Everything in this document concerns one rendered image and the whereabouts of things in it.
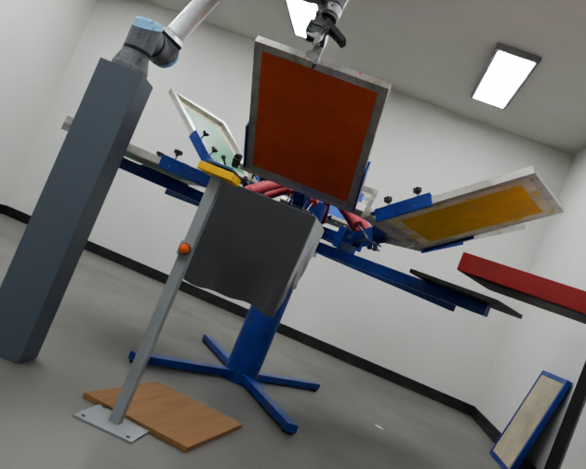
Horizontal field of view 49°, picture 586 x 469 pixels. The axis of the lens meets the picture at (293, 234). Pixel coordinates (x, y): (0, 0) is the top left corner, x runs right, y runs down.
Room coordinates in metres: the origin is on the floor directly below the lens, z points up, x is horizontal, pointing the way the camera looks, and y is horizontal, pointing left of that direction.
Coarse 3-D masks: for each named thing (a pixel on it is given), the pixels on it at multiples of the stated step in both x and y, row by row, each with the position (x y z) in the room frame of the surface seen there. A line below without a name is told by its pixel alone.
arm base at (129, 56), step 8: (128, 48) 2.48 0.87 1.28; (136, 48) 2.48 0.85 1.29; (120, 56) 2.47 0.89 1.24; (128, 56) 2.47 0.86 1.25; (136, 56) 2.48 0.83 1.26; (144, 56) 2.50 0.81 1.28; (120, 64) 2.46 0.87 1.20; (128, 64) 2.46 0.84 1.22; (136, 64) 2.48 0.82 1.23; (144, 64) 2.51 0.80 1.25; (144, 72) 2.51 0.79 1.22
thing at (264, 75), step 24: (264, 72) 2.68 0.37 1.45; (288, 72) 2.62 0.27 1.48; (312, 72) 2.57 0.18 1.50; (264, 96) 2.79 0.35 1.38; (288, 96) 2.73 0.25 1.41; (312, 96) 2.68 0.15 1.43; (264, 120) 2.91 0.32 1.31; (288, 120) 2.84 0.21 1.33; (264, 144) 3.04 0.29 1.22; (288, 144) 2.97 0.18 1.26; (264, 168) 3.18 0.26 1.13; (288, 168) 3.10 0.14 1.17
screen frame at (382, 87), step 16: (256, 48) 2.60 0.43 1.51; (272, 48) 2.56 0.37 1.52; (288, 48) 2.56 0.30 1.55; (256, 64) 2.67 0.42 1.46; (304, 64) 2.56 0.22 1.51; (320, 64) 2.53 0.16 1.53; (336, 64) 2.53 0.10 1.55; (256, 80) 2.74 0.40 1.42; (352, 80) 2.53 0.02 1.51; (368, 80) 2.50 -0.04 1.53; (256, 96) 2.81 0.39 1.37; (384, 96) 2.52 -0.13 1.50; (256, 112) 2.89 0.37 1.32; (368, 128) 2.69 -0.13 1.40; (368, 144) 2.76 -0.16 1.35; (272, 176) 3.20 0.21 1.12; (320, 192) 3.14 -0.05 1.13; (352, 192) 3.05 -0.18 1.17; (352, 208) 3.14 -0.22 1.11
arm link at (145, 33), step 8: (136, 24) 2.49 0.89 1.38; (144, 24) 2.48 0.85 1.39; (152, 24) 2.49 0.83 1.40; (160, 24) 2.52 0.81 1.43; (128, 32) 2.51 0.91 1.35; (136, 32) 2.48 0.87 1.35; (144, 32) 2.48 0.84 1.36; (152, 32) 2.49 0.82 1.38; (160, 32) 2.53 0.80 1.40; (128, 40) 2.49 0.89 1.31; (136, 40) 2.48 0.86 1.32; (144, 40) 2.49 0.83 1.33; (152, 40) 2.51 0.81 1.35; (160, 40) 2.55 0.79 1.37; (144, 48) 2.49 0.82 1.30; (152, 48) 2.52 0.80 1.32; (160, 48) 2.57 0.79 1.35; (152, 56) 2.59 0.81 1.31
